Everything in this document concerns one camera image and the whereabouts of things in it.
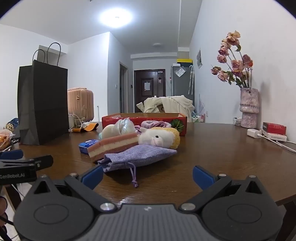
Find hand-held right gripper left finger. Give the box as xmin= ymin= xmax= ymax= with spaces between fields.
xmin=28 ymin=165 xmax=116 ymax=212

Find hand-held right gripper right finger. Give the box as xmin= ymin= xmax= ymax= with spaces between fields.
xmin=180 ymin=165 xmax=269 ymax=212

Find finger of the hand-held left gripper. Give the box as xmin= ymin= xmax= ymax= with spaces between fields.
xmin=0 ymin=149 xmax=24 ymax=160
xmin=28 ymin=155 xmax=54 ymax=171

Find blue tissue packet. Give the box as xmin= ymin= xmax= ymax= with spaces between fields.
xmin=79 ymin=139 xmax=100 ymax=154

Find pink layered cake plush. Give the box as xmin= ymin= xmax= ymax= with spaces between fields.
xmin=87 ymin=133 xmax=139 ymax=161

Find purple drawstring pouch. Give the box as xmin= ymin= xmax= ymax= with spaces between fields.
xmin=97 ymin=144 xmax=177 ymax=188

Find white plastic bag item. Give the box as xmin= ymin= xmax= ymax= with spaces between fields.
xmin=115 ymin=118 xmax=136 ymax=135

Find red cardboard box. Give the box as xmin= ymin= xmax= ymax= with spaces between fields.
xmin=102 ymin=113 xmax=187 ymax=137

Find white and yellow sheep plush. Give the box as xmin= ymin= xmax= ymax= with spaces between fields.
xmin=138 ymin=127 xmax=180 ymax=149

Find pink cloth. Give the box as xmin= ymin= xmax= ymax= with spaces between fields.
xmin=141 ymin=120 xmax=172 ymax=128

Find orange snack bag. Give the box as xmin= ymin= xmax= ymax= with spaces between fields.
xmin=0 ymin=129 xmax=13 ymax=149

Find blue patterned bag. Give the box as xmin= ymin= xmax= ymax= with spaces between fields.
xmin=6 ymin=118 xmax=19 ymax=132

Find black paper bag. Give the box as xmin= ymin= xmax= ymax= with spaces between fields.
xmin=17 ymin=42 xmax=69 ymax=146

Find small cluttered rack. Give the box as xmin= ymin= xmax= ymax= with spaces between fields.
xmin=191 ymin=111 xmax=205 ymax=123

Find pink suitcase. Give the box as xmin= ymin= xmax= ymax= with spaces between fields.
xmin=67 ymin=88 xmax=94 ymax=123

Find beige coat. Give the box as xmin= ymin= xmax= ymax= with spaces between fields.
xmin=136 ymin=95 xmax=195 ymax=114

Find pink ceramic vase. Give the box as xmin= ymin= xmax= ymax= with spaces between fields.
xmin=239 ymin=88 xmax=259 ymax=129

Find white flat box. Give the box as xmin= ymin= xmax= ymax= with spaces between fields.
xmin=261 ymin=131 xmax=288 ymax=141

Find grey refrigerator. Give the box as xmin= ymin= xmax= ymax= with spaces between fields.
xmin=171 ymin=65 xmax=195 ymax=97

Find white folded umbrella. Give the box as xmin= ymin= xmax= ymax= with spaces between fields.
xmin=188 ymin=65 xmax=194 ymax=94

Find dark brown door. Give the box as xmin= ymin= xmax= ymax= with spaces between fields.
xmin=134 ymin=69 xmax=166 ymax=98

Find dried pink flowers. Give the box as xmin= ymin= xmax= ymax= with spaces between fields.
xmin=210 ymin=31 xmax=254 ymax=89

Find bright ceiling light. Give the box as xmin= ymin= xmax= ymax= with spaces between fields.
xmin=99 ymin=7 xmax=134 ymax=28

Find orange cable item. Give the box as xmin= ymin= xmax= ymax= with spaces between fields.
xmin=69 ymin=123 xmax=99 ymax=133

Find white device with cables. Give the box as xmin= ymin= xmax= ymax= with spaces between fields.
xmin=68 ymin=113 xmax=87 ymax=129

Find white cable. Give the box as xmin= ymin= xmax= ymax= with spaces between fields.
xmin=258 ymin=134 xmax=296 ymax=154

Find side door frame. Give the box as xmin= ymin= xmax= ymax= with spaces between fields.
xmin=120 ymin=61 xmax=129 ymax=114

